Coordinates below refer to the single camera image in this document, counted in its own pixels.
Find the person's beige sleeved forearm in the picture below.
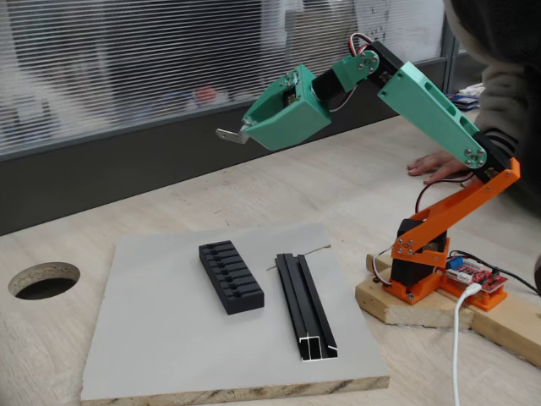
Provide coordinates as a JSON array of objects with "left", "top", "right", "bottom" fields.
[{"left": 473, "top": 63, "right": 533, "bottom": 158}]

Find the black slotted holder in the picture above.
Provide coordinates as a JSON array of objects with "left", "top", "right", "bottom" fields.
[{"left": 198, "top": 239, "right": 265, "bottom": 316}]

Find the person's hand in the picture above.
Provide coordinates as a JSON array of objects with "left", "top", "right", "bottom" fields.
[{"left": 407, "top": 151, "right": 470, "bottom": 185}]

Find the white paper sheet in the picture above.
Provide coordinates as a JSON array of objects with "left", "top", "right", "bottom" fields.
[{"left": 354, "top": 0, "right": 449, "bottom": 64}]

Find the stack of blue cards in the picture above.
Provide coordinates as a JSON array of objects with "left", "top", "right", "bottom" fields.
[{"left": 445, "top": 93, "right": 481, "bottom": 112}]

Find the wooden block with screw holes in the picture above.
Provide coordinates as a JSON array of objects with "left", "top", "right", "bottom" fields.
[{"left": 365, "top": 252, "right": 395, "bottom": 288}]

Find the black aluminium profile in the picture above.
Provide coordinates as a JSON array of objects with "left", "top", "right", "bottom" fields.
[{"left": 275, "top": 252, "right": 340, "bottom": 363}]

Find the gray board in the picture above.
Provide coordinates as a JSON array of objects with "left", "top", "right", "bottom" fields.
[{"left": 79, "top": 222, "right": 391, "bottom": 403}]

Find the person's dark hooded torso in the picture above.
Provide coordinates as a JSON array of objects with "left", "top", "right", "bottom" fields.
[{"left": 442, "top": 0, "right": 541, "bottom": 204}]

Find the wooden wedge block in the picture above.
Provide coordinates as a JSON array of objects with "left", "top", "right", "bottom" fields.
[{"left": 354, "top": 277, "right": 475, "bottom": 330}]

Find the red controller board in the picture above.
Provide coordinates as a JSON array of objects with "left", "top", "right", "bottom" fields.
[{"left": 445, "top": 252, "right": 511, "bottom": 294}]

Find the long wooden base plank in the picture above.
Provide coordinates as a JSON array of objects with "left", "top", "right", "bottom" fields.
[{"left": 439, "top": 289, "right": 541, "bottom": 368}]

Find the wrist servo wire bundle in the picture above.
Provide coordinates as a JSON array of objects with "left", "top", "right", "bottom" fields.
[{"left": 329, "top": 33, "right": 376, "bottom": 113}]

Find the base servo wire bundle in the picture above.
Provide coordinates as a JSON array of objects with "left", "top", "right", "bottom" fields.
[{"left": 365, "top": 248, "right": 396, "bottom": 285}]

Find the black power cable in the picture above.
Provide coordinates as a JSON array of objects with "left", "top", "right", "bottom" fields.
[{"left": 458, "top": 250, "right": 541, "bottom": 297}]

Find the white USB cable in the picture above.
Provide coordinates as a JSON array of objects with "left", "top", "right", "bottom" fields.
[{"left": 451, "top": 282, "right": 482, "bottom": 406}]

